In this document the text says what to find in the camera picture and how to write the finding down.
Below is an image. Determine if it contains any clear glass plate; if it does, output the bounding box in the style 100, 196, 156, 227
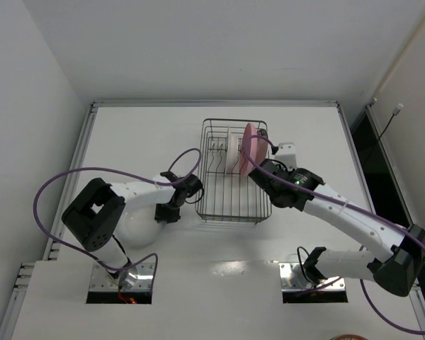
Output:
114, 205, 166, 250
225, 127, 242, 174

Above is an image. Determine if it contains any wire dish rack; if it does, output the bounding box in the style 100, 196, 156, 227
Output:
195, 118, 272, 224

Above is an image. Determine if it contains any pink plastic plate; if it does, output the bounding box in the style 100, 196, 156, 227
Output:
239, 123, 268, 176

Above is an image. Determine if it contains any blue rimmed white plate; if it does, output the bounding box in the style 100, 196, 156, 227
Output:
256, 129, 268, 162

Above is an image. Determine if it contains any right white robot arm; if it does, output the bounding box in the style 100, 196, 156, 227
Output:
242, 141, 425, 297

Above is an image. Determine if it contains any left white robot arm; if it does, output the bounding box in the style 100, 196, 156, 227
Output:
62, 171, 204, 281

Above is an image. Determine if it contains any brown round object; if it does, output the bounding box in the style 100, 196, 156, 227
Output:
330, 334, 368, 340

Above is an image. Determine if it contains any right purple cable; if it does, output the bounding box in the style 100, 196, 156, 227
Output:
241, 134, 425, 336

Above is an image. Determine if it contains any purple cable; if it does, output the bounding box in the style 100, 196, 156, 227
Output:
33, 147, 203, 293
241, 134, 425, 336

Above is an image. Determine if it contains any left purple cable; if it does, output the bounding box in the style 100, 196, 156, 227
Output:
33, 147, 203, 293

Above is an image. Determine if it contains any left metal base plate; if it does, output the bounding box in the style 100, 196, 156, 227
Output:
89, 263, 155, 293

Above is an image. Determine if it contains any metal base plate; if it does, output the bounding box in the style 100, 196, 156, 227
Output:
278, 262, 346, 293
89, 263, 155, 293

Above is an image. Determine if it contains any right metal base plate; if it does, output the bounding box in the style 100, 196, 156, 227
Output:
278, 262, 346, 293

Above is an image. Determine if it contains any black usb cable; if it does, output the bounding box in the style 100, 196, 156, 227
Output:
366, 103, 404, 167

